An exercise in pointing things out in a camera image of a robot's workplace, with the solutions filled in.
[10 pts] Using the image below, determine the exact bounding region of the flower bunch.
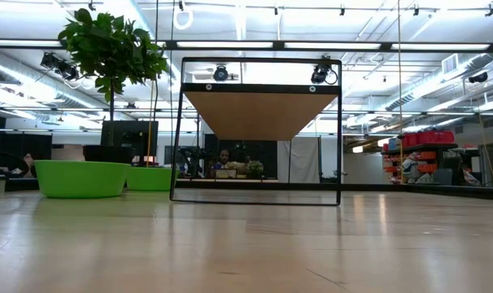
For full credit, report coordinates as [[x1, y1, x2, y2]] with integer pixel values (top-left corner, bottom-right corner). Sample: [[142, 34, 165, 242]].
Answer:
[[246, 160, 265, 178]]

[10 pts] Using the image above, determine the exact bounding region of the black plant pot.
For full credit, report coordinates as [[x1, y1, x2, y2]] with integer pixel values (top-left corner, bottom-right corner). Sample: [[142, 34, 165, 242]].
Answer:
[[82, 145, 136, 164]]

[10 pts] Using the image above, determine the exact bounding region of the black hanging device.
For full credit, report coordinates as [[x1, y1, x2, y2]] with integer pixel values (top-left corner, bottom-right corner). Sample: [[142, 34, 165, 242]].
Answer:
[[468, 71, 490, 85]]

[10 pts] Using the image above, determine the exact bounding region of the green plastic mini bowl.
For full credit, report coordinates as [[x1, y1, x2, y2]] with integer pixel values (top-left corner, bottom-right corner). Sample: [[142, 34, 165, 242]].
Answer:
[[33, 159, 130, 199], [126, 165, 178, 192]]

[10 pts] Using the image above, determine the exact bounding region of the green artificial plant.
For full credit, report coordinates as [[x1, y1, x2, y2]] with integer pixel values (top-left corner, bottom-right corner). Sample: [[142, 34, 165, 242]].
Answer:
[[58, 7, 170, 147]]

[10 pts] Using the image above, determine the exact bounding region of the black camera with cable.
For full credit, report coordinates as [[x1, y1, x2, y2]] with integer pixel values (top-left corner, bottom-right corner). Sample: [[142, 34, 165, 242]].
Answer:
[[310, 63, 339, 85]]

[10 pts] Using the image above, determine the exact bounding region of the wooden shelf with black frame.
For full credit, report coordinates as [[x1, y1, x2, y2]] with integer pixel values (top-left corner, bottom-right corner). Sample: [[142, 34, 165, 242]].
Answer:
[[169, 56, 343, 207]]

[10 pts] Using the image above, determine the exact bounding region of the black round camera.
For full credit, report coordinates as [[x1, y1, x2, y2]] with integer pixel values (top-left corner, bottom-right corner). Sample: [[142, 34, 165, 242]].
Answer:
[[212, 64, 230, 82]]

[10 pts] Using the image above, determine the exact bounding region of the black lamp cluster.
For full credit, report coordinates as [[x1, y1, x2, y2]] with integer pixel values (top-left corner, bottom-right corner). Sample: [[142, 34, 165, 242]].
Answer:
[[40, 51, 80, 81]]

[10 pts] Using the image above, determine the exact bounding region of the red storage bin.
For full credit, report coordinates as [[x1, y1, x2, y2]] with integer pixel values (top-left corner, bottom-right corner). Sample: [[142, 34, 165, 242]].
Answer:
[[401, 130, 456, 147]]

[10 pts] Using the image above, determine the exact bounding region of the person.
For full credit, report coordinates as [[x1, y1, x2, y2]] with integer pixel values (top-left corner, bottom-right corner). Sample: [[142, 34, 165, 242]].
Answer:
[[213, 149, 233, 170]]

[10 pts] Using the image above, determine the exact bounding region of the metal storage rack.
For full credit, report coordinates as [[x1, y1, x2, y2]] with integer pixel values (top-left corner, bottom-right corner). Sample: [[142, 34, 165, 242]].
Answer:
[[382, 129, 459, 185]]

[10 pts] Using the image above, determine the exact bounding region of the black aluminium table frame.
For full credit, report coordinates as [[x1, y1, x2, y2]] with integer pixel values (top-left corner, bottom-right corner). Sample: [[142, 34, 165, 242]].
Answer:
[[0, 38, 493, 201]]

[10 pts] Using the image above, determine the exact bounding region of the yellow cable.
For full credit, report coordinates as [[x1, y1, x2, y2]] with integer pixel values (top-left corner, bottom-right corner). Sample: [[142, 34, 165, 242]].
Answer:
[[146, 79, 155, 168]]

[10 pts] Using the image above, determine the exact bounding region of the white curtain panel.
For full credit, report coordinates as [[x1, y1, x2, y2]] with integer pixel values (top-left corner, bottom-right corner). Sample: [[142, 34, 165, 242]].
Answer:
[[277, 136, 321, 184]]

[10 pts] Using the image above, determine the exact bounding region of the white cable ring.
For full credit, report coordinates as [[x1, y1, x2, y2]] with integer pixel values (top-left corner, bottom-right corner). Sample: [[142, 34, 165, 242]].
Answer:
[[172, 7, 194, 31]]

